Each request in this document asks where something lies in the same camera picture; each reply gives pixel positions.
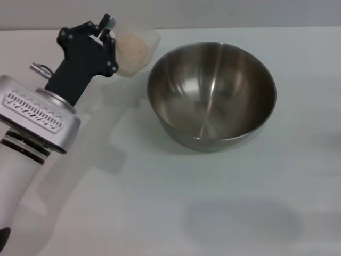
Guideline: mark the white rice grains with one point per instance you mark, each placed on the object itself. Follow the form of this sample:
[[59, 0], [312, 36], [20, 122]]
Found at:
[[131, 53]]

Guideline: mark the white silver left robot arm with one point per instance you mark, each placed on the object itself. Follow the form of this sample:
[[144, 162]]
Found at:
[[32, 114]]

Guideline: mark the clear plastic measuring cup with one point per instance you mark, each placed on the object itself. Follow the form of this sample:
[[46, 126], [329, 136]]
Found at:
[[154, 40]]

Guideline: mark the stainless steel mixing bowl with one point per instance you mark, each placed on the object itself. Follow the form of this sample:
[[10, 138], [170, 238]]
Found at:
[[213, 106]]

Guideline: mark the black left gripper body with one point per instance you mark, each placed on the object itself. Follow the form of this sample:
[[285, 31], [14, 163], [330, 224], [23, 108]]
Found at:
[[80, 61]]

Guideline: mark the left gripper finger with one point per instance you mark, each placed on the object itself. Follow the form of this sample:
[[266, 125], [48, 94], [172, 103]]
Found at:
[[80, 28], [109, 53]]

